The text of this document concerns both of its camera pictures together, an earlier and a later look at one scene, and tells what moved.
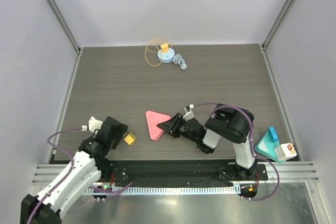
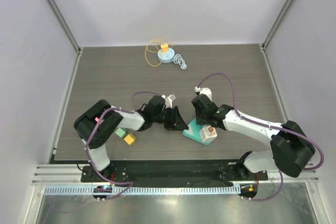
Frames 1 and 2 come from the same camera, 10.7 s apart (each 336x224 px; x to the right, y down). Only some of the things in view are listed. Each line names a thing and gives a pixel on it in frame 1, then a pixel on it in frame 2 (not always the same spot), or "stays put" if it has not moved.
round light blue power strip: x=166 y=57 stays put
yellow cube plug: x=129 y=139 stays put
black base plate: x=184 y=172 stays put
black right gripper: x=176 y=124 → x=200 y=114
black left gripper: x=122 y=129 → x=176 y=122
